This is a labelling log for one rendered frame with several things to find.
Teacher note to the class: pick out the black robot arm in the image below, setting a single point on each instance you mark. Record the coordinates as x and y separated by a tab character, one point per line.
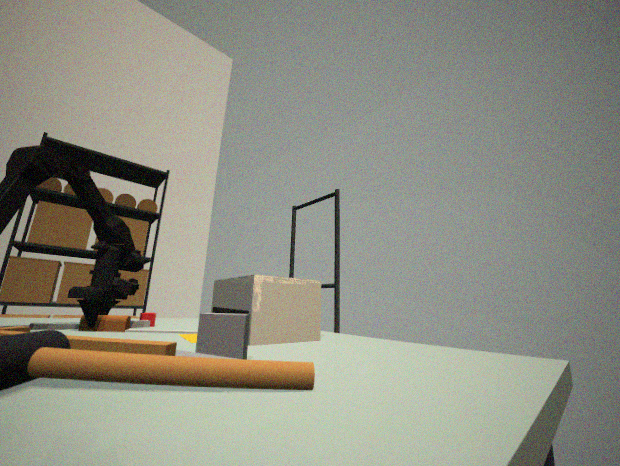
30	166

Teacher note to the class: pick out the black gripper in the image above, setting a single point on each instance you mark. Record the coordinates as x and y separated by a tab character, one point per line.
96	300

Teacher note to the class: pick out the red cube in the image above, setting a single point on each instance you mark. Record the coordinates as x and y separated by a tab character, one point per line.
148	316

